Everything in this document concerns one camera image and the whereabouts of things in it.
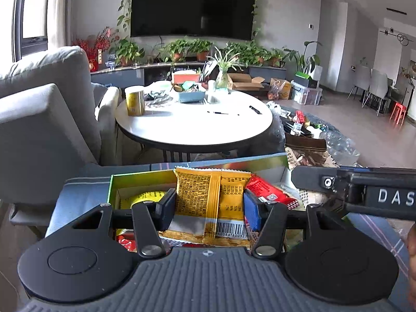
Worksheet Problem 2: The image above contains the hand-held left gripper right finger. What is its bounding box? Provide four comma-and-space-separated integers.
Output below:
243, 189, 347, 259

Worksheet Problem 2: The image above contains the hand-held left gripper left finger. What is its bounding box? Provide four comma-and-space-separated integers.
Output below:
71, 188, 179, 259

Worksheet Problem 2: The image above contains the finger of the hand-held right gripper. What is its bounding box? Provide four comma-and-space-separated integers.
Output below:
291, 166, 350, 203

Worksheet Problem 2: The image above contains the red and white long packet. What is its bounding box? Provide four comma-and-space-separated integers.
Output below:
245, 173, 300, 209

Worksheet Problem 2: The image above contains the green cardboard box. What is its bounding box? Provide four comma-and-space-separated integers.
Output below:
107, 152, 295, 252

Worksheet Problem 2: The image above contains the person's right hand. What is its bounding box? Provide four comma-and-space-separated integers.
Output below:
406, 224, 416, 296

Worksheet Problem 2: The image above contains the clear plastic bag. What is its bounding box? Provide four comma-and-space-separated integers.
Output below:
324, 129, 362, 167

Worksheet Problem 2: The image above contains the red stool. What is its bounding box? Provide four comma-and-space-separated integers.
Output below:
389, 101, 407, 126

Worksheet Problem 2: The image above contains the clear storage box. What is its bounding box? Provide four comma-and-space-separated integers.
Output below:
290, 83, 323, 106

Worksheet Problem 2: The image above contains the round white table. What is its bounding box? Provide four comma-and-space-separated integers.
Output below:
115, 89, 274, 154

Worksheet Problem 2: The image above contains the tall plant in white pot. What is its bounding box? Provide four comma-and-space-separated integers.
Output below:
284, 41, 324, 89

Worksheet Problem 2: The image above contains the white dining chair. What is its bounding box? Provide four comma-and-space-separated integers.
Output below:
347, 65, 372, 105
363, 69, 391, 116

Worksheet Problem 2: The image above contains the yellow tin can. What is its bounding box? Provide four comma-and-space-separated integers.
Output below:
125, 85, 145, 117

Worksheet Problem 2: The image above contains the blue plastic basket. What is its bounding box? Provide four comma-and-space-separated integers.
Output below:
178, 89, 206, 103

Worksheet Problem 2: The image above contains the open cardboard box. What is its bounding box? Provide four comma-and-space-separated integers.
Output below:
227, 72, 266, 92

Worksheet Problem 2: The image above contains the potted green plant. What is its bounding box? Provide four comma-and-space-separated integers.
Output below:
162, 38, 191, 63
188, 38, 213, 62
111, 38, 144, 68
245, 44, 271, 66
268, 48, 287, 68

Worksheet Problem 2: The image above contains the orange box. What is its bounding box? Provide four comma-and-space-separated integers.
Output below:
172, 71, 201, 85

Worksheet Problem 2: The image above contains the spider plant in glass vase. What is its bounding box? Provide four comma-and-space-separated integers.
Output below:
206, 46, 243, 89

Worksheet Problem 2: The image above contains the grey armchair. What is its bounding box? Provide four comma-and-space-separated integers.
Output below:
0, 45, 121, 228

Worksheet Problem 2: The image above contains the red flower decoration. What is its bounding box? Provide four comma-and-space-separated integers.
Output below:
72, 27, 120, 73

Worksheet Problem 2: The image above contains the beige curtain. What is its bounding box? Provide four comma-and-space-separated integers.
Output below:
49, 0, 74, 50

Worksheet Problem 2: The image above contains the dark framed window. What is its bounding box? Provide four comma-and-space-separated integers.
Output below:
13, 0, 53, 63

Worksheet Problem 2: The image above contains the black wall television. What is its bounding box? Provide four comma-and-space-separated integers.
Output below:
130, 0, 258, 41

